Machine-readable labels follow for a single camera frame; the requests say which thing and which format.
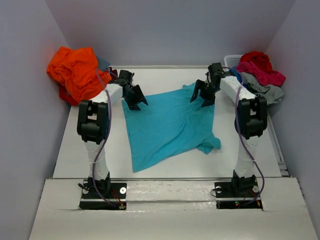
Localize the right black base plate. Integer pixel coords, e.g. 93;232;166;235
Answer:
210;181;263;210

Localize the teal t shirt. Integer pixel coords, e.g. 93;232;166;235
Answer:
122;84;222;173

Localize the magenta t shirt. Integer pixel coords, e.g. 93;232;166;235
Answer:
235;61;286;87

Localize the dark red folded shirt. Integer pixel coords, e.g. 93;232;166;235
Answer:
106;67;118;78

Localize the grey t shirt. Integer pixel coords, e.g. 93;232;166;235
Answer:
240;72;285;105

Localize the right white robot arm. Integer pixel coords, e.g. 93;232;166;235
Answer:
190;63;268;199

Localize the orange t shirt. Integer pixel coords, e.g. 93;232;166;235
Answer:
46;46;112;106

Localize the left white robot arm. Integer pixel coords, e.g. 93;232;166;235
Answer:
76;70;148;199

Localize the red t shirt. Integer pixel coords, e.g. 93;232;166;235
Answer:
240;51;273;73

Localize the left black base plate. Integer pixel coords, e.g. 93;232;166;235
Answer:
78;180;128;211

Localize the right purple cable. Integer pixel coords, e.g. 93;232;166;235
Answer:
221;66;265;208

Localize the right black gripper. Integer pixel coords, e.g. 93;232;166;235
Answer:
190;79;220;108

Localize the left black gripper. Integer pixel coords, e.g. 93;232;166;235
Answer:
123;85;149;111

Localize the white plastic laundry basket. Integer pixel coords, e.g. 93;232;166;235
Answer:
223;54;280;108

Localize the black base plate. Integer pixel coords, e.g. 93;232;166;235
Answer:
210;181;263;210
78;180;128;211

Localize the blue t shirt in basket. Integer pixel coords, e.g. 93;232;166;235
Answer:
230;66;247;87

